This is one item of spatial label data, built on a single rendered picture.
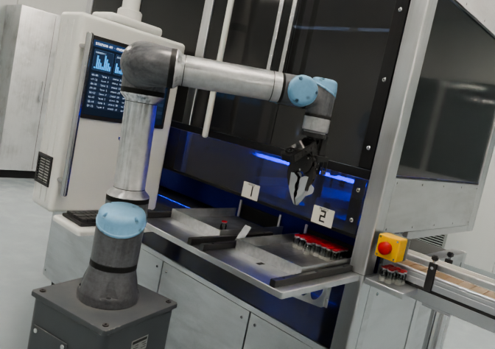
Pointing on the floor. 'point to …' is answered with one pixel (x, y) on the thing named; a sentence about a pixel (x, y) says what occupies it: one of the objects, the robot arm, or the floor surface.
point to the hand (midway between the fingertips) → (295, 200)
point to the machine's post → (387, 157)
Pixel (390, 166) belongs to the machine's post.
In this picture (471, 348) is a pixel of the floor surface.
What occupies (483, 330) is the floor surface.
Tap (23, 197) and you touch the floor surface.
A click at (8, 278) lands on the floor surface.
